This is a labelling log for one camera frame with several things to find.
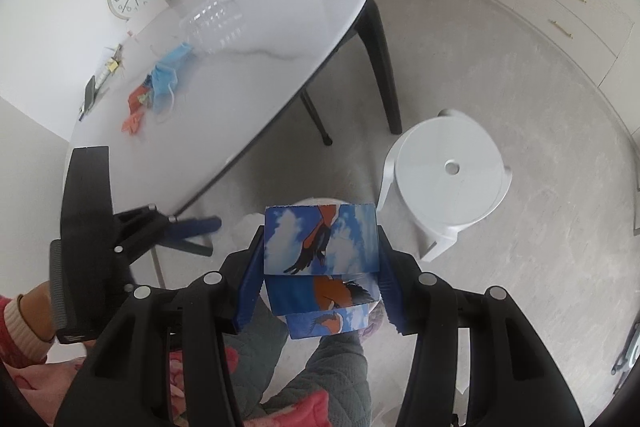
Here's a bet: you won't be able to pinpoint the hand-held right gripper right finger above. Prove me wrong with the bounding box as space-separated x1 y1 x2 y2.
375 224 586 427

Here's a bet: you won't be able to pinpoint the blue face mask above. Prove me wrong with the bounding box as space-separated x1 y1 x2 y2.
147 42 195 124

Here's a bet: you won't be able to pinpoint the black table leg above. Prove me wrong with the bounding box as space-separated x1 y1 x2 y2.
356 0 404 135
299 91 333 146

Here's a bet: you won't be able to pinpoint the person's grey quilted pants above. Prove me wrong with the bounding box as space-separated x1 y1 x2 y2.
220 307 373 427

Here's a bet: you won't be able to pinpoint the blue bird print box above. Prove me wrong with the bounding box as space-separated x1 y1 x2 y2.
262 202 383 340

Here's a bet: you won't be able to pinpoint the pink-orange paper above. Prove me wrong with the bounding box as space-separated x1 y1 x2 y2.
121 112 148 136

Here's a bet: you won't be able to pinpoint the orange-red paper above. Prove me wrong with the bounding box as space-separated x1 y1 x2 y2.
127 89 151 115

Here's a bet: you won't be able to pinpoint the pile of white papers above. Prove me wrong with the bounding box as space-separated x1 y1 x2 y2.
92 44 126 90

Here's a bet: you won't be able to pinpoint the black smartphone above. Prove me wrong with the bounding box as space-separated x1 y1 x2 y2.
82 75 97 115

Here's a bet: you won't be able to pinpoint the person's left forearm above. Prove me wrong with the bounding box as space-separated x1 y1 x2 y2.
0 294 56 370

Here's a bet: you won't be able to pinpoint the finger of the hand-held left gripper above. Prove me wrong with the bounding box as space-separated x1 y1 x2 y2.
114 204 223 240
117 232 214 267

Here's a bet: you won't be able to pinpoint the white plastic stool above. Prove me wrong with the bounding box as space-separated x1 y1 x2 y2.
376 109 513 263

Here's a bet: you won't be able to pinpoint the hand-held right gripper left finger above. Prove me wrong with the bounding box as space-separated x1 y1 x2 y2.
54 224 266 427

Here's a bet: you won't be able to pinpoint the person's pink floral jacket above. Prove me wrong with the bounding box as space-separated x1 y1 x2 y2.
0 347 331 427

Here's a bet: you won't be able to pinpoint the person's left hand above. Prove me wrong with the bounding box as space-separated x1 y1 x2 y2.
20 281 57 344

